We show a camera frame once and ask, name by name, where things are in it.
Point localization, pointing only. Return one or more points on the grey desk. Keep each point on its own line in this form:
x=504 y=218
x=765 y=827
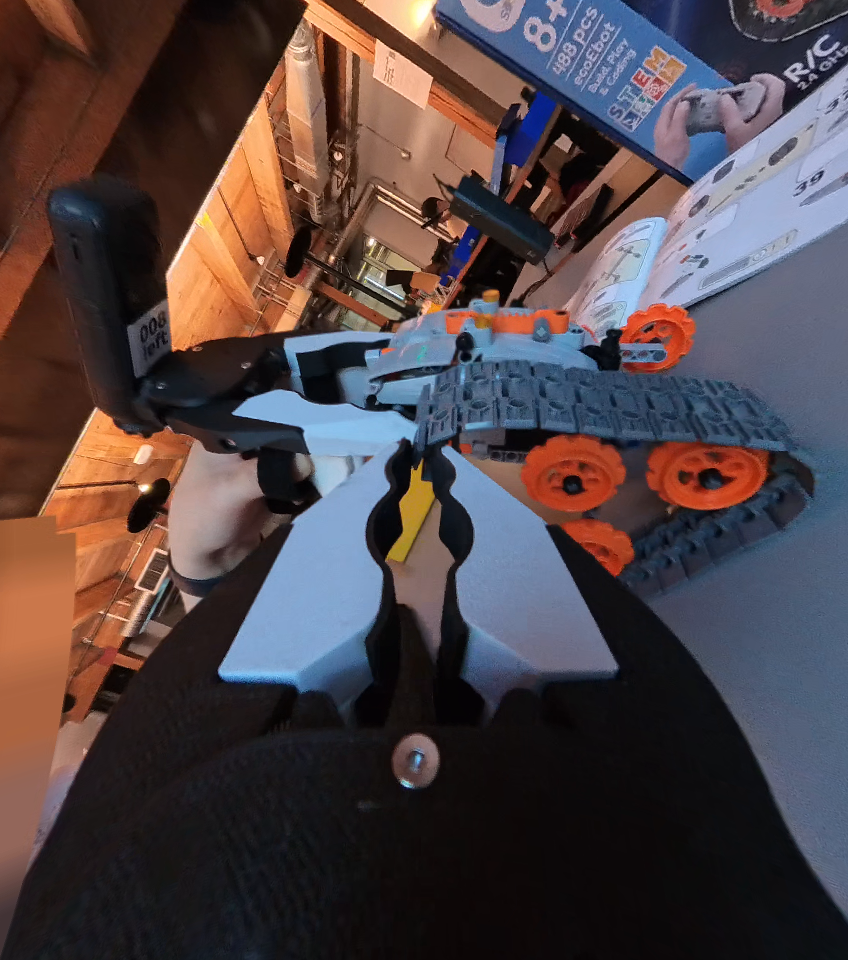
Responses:
x=806 y=675

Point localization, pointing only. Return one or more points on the blue toy robot box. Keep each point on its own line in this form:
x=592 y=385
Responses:
x=604 y=67

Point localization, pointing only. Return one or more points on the grey orange block toy robot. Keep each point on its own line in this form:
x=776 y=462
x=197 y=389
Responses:
x=514 y=330

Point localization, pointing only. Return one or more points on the open instruction booklet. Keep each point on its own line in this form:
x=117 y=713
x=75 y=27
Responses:
x=754 y=225

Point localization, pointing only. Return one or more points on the dark slim upright device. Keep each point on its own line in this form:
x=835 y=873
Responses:
x=502 y=217

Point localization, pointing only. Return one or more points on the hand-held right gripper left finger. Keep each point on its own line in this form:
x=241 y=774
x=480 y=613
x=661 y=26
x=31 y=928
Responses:
x=304 y=600

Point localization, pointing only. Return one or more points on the black pole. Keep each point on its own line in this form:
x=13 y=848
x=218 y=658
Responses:
x=298 y=251

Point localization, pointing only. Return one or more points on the black wristband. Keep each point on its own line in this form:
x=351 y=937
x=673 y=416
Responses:
x=195 y=585

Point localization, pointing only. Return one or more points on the dark grey toy track belt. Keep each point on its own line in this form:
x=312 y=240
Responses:
x=619 y=409

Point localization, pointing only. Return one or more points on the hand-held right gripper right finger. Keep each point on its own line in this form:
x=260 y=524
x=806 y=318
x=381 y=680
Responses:
x=536 y=600

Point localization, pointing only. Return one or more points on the yellow storage bin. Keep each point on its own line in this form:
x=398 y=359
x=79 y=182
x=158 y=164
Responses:
x=412 y=517

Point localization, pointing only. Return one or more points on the white paper notice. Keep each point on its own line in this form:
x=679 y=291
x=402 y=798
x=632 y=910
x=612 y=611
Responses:
x=401 y=75

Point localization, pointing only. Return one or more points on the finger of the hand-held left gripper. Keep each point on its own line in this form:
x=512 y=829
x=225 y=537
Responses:
x=334 y=343
x=281 y=412

